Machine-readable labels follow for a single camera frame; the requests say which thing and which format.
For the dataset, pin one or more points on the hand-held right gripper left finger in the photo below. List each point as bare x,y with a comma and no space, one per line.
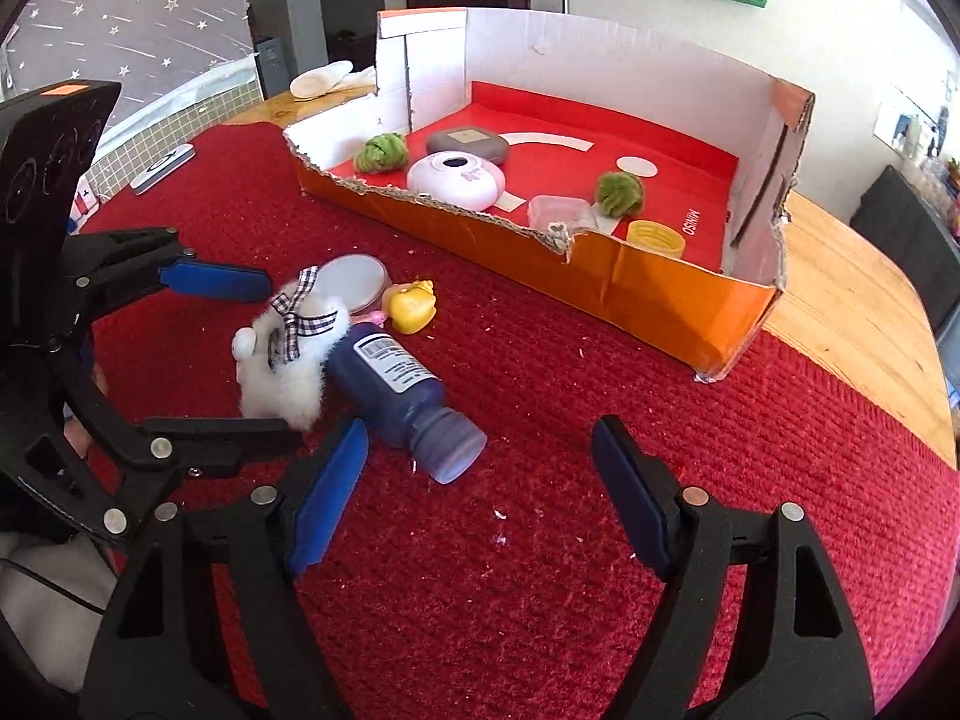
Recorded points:
330,495

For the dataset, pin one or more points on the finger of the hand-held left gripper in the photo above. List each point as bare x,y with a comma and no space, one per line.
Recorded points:
217,281
217,444

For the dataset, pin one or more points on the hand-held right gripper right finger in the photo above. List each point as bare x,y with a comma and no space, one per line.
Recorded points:
634,499

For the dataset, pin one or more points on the white plush toy checked bow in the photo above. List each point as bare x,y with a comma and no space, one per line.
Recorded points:
289,375

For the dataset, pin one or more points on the blue ink bottle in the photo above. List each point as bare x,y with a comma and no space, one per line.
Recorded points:
390,382

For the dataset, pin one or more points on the round compact tin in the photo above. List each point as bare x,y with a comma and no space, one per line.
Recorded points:
352,281

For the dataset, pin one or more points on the yellow duck toy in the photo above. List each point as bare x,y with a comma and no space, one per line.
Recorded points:
411,305

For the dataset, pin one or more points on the orange cardboard box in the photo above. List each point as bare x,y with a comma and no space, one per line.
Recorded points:
675,300

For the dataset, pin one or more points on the green yarn scrunchie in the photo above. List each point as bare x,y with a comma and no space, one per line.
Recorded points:
382,151
621,193

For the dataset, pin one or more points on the pink round device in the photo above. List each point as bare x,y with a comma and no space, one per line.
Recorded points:
454,180

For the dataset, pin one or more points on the yellow bottle cap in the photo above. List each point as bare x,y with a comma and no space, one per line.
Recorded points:
658,238

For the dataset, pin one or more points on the grey pouch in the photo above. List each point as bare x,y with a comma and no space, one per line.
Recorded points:
466,142

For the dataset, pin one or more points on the clear plastic case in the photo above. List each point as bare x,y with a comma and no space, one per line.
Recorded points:
559,211

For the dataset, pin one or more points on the red knitted mat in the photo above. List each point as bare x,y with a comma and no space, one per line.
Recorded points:
562,510

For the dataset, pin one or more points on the white remote device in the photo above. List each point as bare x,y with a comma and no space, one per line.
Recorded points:
161,166

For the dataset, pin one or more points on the white folded cloth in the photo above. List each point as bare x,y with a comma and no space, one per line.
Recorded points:
322,79

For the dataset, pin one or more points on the person's white clothing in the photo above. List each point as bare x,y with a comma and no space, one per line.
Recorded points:
37,622

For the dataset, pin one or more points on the side table with blue cloth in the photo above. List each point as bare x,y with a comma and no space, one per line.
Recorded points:
900,217

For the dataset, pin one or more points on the wall mirror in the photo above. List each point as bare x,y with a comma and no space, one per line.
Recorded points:
911,127

